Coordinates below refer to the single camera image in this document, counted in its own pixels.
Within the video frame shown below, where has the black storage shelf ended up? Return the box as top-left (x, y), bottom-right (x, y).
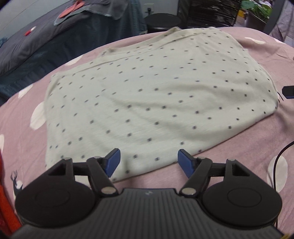
top-left (177, 0), bottom-right (241, 28)

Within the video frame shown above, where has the pink polka dot bedsheet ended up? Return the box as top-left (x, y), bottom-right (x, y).
top-left (1, 27), bottom-right (293, 233)

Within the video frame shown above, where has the small red white item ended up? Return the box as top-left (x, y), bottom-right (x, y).
top-left (24, 26), bottom-right (36, 36)

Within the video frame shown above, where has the red folded garment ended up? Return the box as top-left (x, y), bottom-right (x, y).
top-left (0, 156), bottom-right (21, 236)

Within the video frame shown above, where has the black round stool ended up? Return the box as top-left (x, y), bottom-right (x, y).
top-left (144, 13), bottom-right (181, 33)

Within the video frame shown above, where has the black cable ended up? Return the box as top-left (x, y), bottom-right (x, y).
top-left (266, 140), bottom-right (294, 229)

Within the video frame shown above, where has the grey blanket bed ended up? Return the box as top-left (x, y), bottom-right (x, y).
top-left (1, 1), bottom-right (128, 76)

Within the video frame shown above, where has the cream dotted shirt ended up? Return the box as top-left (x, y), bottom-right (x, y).
top-left (44, 28), bottom-right (278, 181)

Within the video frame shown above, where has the teal bed skirt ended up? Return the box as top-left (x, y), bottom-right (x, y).
top-left (1, 1), bottom-right (146, 104)

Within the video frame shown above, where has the red cloth on bed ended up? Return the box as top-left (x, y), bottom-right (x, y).
top-left (58, 0), bottom-right (85, 18)

